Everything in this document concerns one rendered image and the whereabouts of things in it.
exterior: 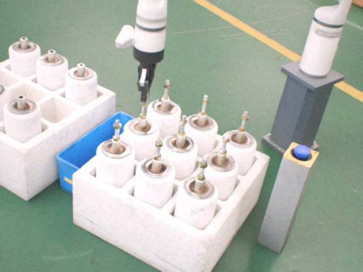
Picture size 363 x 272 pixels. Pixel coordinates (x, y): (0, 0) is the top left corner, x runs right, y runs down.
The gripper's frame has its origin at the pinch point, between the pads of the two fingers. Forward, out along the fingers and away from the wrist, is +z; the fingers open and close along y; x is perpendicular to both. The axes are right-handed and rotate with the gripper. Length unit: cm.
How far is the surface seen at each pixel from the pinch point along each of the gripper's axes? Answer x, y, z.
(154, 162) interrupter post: -6.3, -16.3, 7.8
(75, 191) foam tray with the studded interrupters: 13.2, -15.9, 22.5
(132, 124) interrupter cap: 2.8, -0.1, 9.9
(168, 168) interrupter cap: -9.7, -14.9, 10.0
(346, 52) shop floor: -76, 122, 35
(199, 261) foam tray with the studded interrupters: -21.0, -29.0, 24.6
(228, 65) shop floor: -21, 89, 35
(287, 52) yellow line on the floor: -47, 112, 35
